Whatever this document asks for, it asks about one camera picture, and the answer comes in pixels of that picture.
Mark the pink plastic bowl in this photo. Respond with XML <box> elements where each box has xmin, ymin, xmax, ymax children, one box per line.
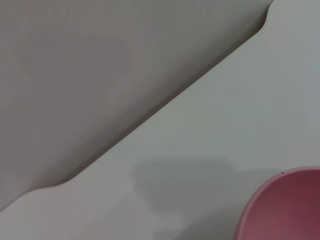
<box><xmin>235</xmin><ymin>165</ymin><xmax>320</xmax><ymax>240</ymax></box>

